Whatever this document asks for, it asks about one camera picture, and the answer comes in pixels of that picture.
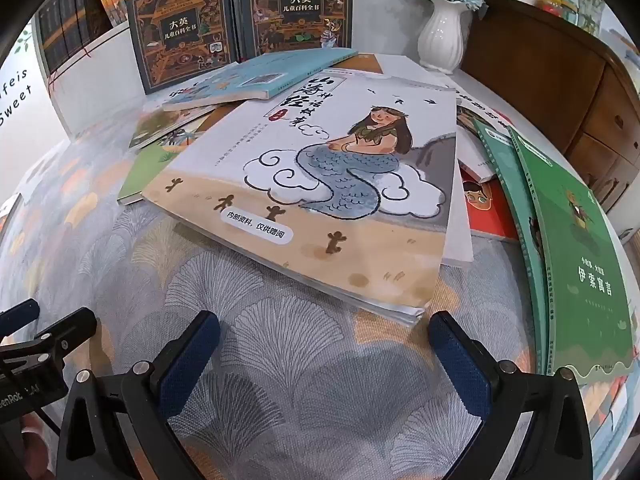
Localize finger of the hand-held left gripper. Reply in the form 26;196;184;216
0;299;41;333
0;308;98;362

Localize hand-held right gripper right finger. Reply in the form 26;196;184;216
429;311;593;480

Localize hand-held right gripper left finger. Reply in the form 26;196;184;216
55;310;221;480

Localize mermaid cover picture book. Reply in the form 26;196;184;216
141;67;458;328

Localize orange cover book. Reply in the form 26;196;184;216
459;167;521;243

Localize dark green paperback book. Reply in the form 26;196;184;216
507;127;636;386
472;117;551;376

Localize light green picture book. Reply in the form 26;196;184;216
117;130;201;206

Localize white book brown lettering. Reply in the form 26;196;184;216
452;85;516;183

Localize yellowish illustrated book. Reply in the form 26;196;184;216
129;107;216;151

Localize white bookshelf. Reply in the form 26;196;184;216
35;0;436;136

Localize dark hardcover volume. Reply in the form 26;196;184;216
57;0;81;61
74;0;113;53
37;0;63;73

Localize light blue paperback book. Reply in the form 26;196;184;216
162;49;373;113

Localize brown wooden cabinet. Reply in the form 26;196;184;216
460;0;640;233

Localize dark ornate encyclopedia book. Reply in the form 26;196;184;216
125;0;241;95
235;0;353;61

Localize white ceramic vase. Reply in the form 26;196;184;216
417;0;473;73

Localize colourful jars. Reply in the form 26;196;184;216
537;0;576;20

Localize black lettering wall decal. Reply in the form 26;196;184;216
0;67;33;128

